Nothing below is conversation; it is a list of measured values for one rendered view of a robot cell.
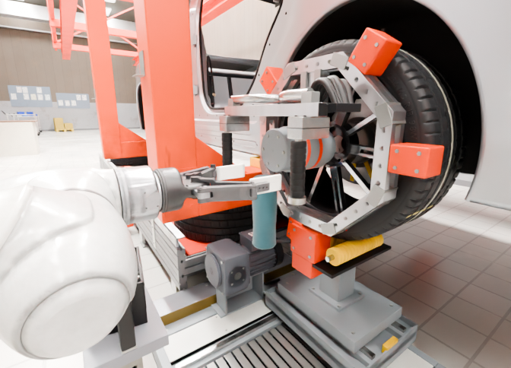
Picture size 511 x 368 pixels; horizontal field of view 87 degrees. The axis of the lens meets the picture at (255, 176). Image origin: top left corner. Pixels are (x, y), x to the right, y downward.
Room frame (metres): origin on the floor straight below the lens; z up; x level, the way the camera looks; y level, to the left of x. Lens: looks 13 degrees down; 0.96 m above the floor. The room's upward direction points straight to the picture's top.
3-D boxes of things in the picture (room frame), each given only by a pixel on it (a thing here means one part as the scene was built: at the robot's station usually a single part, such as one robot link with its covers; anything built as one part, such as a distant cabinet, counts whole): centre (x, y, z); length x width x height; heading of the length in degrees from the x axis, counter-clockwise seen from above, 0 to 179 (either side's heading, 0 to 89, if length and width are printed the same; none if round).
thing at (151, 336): (0.67, 0.40, 0.44); 0.43 x 0.17 x 0.03; 35
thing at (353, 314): (0.99, -0.34, 0.32); 0.40 x 0.30 x 0.28; 35
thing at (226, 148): (0.90, 0.09, 0.83); 0.04 x 0.04 x 0.16
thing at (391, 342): (0.99, -0.34, 0.13); 0.50 x 0.36 x 0.10; 35
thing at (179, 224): (1.67, 0.19, 0.39); 0.66 x 0.66 x 0.24
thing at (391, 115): (0.89, -0.20, 0.85); 0.54 x 0.07 x 0.54; 35
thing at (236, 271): (1.13, 0.01, 0.26); 0.42 x 0.18 x 0.35; 125
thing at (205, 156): (1.33, 0.08, 0.69); 0.52 x 0.17 x 0.35; 125
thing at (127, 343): (0.50, 0.28, 0.55); 0.03 x 0.03 x 0.21; 35
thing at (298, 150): (0.62, -0.10, 0.83); 0.04 x 0.04 x 0.16
